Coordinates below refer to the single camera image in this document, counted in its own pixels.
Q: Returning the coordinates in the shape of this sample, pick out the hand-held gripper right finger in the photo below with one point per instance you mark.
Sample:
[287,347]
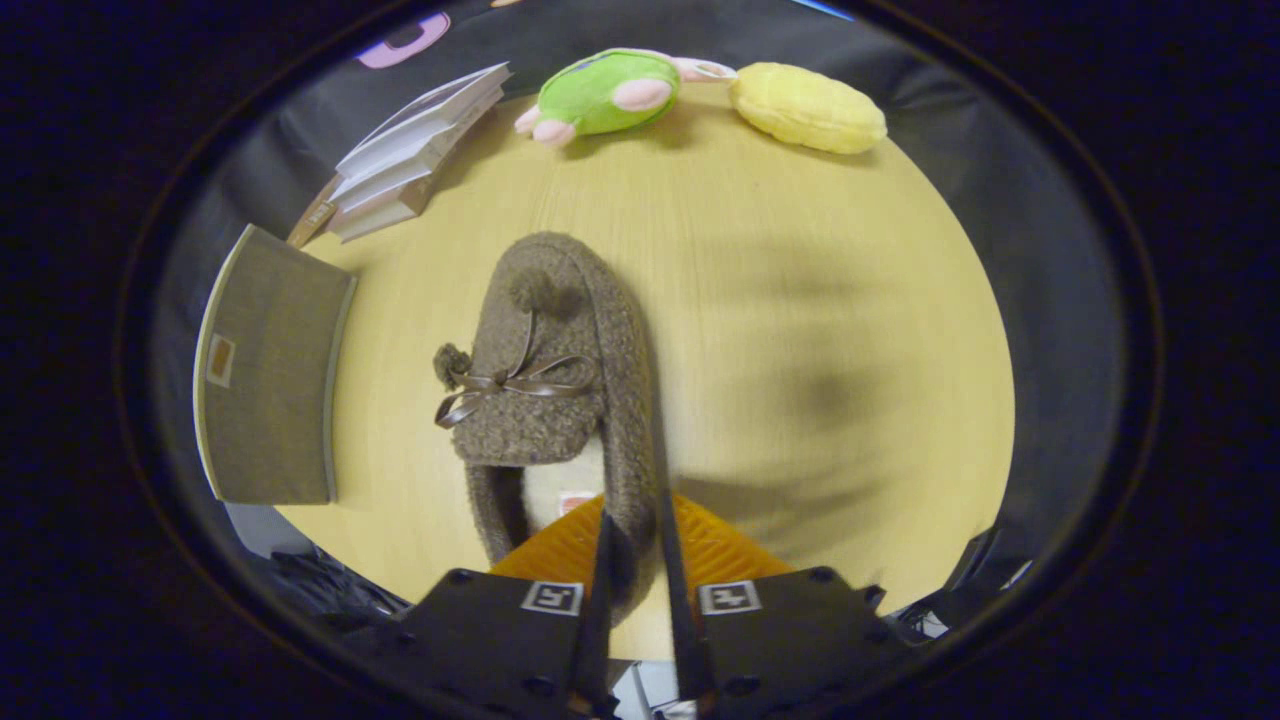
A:
[790,640]

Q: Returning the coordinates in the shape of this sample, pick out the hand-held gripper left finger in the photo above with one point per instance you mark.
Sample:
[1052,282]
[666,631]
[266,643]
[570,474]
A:
[490,640]

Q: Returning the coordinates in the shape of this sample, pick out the grey fabric storage box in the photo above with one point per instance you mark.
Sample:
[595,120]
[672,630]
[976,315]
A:
[280,380]

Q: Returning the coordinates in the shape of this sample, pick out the brown fuzzy slipper shoe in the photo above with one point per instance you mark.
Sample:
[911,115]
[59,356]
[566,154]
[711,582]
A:
[560,300]

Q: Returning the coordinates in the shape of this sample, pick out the beige spine book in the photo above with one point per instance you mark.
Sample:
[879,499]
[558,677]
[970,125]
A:
[385,210]

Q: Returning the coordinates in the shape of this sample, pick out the plain white book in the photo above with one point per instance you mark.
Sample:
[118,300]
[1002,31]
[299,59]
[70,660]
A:
[400,175]

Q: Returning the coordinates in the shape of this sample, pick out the yellow plush cushion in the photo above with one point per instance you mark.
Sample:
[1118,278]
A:
[805,105]

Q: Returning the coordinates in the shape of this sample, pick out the green plush toy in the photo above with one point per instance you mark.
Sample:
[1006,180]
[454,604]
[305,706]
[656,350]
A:
[600,95]

